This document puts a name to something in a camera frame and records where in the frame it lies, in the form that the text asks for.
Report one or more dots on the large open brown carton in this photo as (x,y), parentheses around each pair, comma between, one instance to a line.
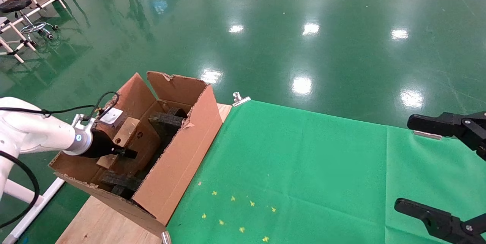
(182,152)

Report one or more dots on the small brown cardboard box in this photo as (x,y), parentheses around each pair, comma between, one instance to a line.
(127,130)

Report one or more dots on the white floor stand legs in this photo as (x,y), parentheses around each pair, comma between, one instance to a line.
(35,210)

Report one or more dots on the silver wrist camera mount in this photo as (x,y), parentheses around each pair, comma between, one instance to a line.
(112,116)

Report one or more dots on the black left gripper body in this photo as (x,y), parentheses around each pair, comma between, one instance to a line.
(100,145)

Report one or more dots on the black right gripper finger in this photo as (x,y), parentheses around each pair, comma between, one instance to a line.
(467,126)
(444,225)

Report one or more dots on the black stool with chrome base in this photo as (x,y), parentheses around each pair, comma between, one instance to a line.
(15,4)

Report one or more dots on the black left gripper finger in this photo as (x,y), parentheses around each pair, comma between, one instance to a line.
(127,154)

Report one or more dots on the green table cloth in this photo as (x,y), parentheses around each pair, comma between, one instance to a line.
(429,171)
(303,168)

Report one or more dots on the white pipe rack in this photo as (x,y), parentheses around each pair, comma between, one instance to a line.
(41,0)

